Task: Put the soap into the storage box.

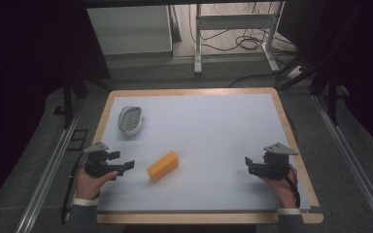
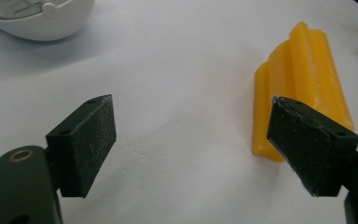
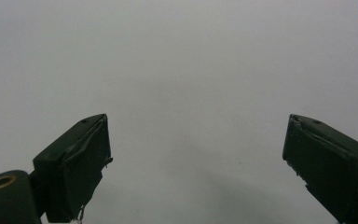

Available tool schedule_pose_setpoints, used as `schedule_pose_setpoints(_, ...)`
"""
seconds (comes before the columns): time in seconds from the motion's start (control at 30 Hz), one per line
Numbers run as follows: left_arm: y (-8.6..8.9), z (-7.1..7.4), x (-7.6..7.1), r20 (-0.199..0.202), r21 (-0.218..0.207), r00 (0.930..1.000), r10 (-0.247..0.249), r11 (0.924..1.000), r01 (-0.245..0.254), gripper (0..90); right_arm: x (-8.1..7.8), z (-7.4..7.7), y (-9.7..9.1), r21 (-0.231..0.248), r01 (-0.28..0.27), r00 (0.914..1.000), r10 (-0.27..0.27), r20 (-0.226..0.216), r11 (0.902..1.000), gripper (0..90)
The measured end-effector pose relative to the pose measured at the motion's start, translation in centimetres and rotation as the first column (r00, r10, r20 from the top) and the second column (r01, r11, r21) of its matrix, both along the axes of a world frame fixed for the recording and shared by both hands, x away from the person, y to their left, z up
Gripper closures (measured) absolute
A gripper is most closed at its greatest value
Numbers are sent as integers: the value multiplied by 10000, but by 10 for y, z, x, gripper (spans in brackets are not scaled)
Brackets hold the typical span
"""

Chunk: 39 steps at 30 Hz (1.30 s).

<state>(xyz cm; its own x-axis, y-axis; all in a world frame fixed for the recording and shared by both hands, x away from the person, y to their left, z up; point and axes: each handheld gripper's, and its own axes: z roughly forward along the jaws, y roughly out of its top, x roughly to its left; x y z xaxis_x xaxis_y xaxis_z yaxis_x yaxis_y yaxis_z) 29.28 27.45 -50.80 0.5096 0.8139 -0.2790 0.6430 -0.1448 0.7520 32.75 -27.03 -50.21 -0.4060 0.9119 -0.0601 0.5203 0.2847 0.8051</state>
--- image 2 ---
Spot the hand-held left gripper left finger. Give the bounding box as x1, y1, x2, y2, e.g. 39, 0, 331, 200
45, 94, 117, 199

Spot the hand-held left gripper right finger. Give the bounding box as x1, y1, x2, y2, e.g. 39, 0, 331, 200
266, 95, 358, 198

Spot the yellow ridged block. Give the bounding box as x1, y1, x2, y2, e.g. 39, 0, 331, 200
251, 21, 355, 163

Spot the white bowl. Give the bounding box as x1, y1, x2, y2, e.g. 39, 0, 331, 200
0, 0, 95, 42

